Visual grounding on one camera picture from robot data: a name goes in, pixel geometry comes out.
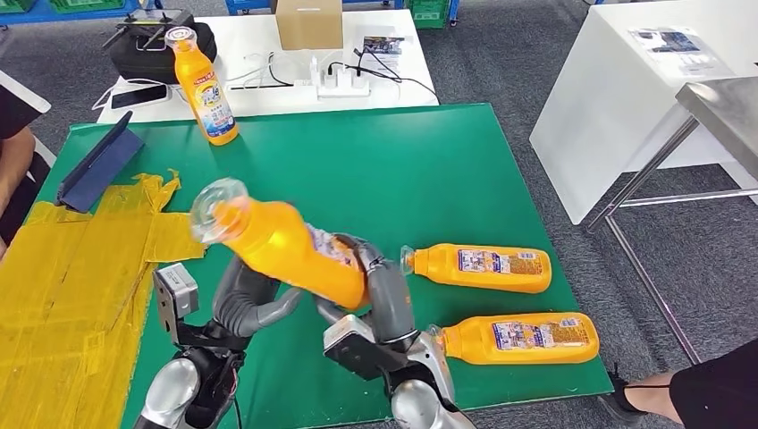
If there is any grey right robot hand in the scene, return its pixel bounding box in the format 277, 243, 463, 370
314, 233, 417, 345

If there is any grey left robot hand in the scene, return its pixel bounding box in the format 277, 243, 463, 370
212, 254, 304, 339

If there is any orange detergent bottle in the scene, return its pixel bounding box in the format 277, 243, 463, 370
164, 26, 240, 147
189, 177, 371, 312
427, 312, 601, 366
400, 243, 553, 295

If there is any yellow taped cardboard sheet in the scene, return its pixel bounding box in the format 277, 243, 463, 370
0, 170, 208, 429

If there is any dark blue tablet case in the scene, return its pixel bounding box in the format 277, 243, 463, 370
54, 111, 146, 215

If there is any white flat block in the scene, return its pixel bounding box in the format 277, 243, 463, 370
224, 85, 321, 114

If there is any white power strip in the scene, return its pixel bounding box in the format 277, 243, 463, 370
316, 71, 372, 99

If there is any black smartphone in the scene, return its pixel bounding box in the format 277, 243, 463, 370
110, 83, 169, 112

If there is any printed leaflet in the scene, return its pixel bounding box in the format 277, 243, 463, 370
358, 36, 406, 77

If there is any black carrying case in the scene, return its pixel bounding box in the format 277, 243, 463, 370
109, 22, 218, 86

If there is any white rectangular table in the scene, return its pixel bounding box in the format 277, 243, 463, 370
96, 10, 440, 125

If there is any green plastic crate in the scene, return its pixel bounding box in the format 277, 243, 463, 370
46, 0, 127, 16
0, 0, 41, 16
407, 0, 452, 30

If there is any brown cardboard box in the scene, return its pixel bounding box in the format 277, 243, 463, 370
274, 0, 345, 52

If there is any white panel-sided table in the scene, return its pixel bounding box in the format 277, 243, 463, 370
528, 0, 758, 226

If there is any grey drone remote controller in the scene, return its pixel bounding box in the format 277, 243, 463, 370
101, 10, 196, 54

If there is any blue shelf rack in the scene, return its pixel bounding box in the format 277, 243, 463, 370
0, 0, 165, 30
223, 0, 461, 28

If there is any printed paper sheet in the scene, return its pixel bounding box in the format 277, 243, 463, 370
627, 26, 737, 80

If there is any stainless steel table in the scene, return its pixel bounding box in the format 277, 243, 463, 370
583, 75, 758, 366

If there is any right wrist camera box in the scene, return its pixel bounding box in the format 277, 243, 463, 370
322, 314, 409, 382

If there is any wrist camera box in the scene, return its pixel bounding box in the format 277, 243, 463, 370
322, 314, 409, 382
152, 263, 201, 346

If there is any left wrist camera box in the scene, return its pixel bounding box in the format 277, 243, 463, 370
152, 263, 201, 346

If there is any thin black cable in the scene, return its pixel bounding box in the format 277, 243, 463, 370
228, 52, 296, 92

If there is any black power cable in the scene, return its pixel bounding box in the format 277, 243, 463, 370
325, 47, 441, 105

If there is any white cable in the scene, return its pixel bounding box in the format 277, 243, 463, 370
91, 52, 276, 113

